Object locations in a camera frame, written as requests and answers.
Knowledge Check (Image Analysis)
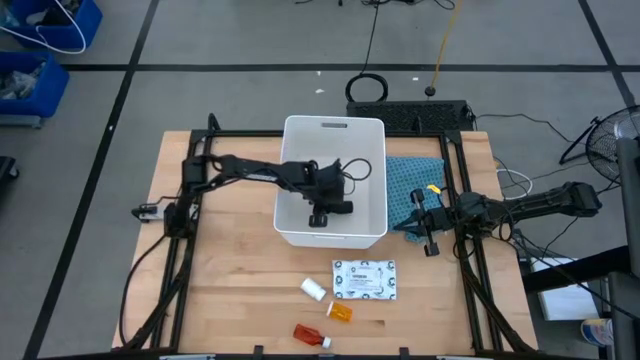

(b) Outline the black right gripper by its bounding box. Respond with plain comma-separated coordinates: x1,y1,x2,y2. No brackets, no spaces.
392,188,458,258

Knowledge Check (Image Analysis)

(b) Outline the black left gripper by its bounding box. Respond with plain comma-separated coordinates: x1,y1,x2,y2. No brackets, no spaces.
303,158,347,229

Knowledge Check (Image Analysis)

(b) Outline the white printed gauze packet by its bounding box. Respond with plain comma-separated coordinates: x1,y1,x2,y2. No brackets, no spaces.
331,259,398,302

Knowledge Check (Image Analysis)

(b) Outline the orange pill bottle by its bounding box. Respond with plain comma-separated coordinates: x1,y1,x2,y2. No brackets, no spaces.
325,301,354,324

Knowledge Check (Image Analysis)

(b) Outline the red bottle with white cap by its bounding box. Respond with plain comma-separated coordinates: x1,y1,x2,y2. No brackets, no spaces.
292,323,333,350

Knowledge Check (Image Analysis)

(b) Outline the white plastic basket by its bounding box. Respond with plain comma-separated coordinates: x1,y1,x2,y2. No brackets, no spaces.
272,114,390,250

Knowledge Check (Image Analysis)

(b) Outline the blue plastic bin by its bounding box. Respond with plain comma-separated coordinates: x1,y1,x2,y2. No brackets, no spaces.
8,0,104,52
0,51,71,119

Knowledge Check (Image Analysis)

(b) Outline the blue patterned cloth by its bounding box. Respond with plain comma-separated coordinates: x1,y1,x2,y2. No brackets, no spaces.
385,155,447,245

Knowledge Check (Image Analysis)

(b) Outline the small white pill bottle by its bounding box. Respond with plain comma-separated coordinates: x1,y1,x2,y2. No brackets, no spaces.
299,277,327,302

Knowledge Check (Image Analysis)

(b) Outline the black keyboard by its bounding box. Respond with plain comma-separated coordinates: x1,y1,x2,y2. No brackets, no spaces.
346,100,475,135

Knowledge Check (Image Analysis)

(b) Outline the white flat box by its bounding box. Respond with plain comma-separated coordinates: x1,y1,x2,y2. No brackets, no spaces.
528,257,602,322

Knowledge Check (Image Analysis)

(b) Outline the black standing fan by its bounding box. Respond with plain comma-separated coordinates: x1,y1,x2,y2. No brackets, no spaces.
558,104,640,184

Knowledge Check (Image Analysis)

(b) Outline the blue and white container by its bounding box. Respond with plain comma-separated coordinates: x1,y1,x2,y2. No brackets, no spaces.
580,318,614,347

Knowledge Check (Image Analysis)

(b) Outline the dark grey column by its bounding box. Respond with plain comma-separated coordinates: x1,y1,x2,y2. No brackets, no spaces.
614,137,640,279

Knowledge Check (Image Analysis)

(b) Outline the black aluminium frame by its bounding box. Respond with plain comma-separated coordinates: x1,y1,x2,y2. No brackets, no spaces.
112,113,539,360

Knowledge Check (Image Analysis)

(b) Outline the black coiled cable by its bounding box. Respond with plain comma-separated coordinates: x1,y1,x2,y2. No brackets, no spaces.
344,0,390,105

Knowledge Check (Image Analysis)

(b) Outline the white coiled cable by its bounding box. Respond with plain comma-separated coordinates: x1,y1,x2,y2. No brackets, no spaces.
495,168,534,201

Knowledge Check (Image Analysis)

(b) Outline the yellow cord with black end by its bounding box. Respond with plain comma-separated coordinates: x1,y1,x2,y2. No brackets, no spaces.
424,0,465,98

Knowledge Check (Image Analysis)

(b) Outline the white cable loop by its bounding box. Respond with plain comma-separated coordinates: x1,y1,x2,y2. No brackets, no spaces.
0,0,88,55

